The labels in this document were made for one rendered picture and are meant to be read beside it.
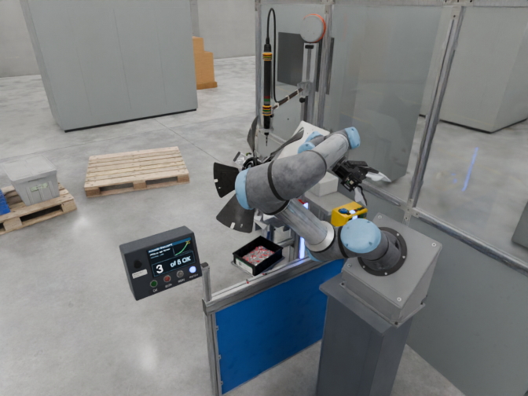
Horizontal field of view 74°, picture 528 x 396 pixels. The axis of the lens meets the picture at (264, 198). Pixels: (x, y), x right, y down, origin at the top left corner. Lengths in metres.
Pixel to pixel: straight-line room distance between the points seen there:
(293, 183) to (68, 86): 6.29
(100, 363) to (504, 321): 2.32
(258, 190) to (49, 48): 6.15
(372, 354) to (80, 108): 6.37
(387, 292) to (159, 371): 1.62
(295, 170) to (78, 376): 2.11
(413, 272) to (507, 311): 0.84
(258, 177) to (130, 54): 6.33
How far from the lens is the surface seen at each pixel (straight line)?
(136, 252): 1.33
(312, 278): 2.00
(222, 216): 1.98
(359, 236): 1.21
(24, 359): 2.93
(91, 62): 7.02
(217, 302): 1.67
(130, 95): 7.25
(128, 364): 2.63
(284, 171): 0.91
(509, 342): 2.22
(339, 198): 2.45
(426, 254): 1.37
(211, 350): 1.87
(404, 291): 1.37
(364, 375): 1.64
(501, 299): 2.11
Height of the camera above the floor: 2.02
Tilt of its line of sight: 29 degrees down
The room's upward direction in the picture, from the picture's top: straight up
